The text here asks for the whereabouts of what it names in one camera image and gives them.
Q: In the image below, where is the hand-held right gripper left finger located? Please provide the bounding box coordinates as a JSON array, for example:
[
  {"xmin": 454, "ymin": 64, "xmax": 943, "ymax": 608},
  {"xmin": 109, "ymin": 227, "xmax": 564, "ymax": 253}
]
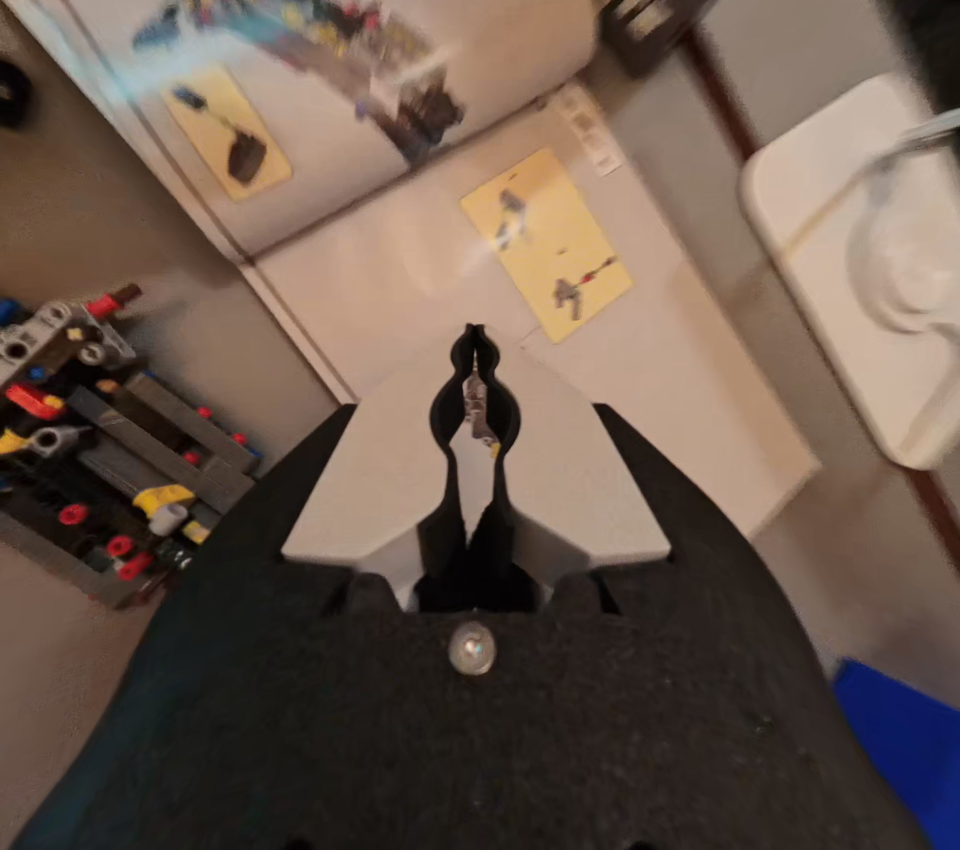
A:
[{"xmin": 279, "ymin": 322, "xmax": 471, "ymax": 613}]

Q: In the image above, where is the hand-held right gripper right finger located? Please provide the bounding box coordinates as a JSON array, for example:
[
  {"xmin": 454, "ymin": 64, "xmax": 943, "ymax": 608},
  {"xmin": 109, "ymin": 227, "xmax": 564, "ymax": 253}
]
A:
[{"xmin": 471, "ymin": 324, "xmax": 672, "ymax": 613}]

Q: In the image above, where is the grey lego piece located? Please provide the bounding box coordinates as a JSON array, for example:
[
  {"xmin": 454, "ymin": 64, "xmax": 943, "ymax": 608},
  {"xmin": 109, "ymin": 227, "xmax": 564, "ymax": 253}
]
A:
[{"xmin": 461, "ymin": 370, "xmax": 502, "ymax": 460}]

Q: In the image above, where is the lego chassis assembly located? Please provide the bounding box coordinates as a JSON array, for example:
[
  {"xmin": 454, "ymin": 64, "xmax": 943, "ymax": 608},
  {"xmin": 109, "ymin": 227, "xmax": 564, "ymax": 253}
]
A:
[{"xmin": 0, "ymin": 280, "xmax": 264, "ymax": 613}]

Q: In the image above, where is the blue plastic bin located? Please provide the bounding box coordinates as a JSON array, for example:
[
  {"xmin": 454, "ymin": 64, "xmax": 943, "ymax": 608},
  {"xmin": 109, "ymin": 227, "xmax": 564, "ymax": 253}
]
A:
[{"xmin": 831, "ymin": 655, "xmax": 960, "ymax": 850}]

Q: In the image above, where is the lego instruction booklet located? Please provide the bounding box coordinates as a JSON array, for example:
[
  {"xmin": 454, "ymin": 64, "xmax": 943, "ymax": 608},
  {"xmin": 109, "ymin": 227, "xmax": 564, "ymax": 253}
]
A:
[{"xmin": 0, "ymin": 0, "xmax": 822, "ymax": 540}]

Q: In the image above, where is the black lego connector piece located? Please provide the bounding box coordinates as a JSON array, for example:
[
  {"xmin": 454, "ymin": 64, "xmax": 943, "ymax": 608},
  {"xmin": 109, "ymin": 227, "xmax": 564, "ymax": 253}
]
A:
[{"xmin": 0, "ymin": 59, "xmax": 35, "ymax": 131}]

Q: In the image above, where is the white rounded board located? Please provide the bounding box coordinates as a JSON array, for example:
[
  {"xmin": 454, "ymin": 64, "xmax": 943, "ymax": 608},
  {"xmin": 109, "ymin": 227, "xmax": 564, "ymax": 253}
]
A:
[{"xmin": 737, "ymin": 72, "xmax": 960, "ymax": 470}]

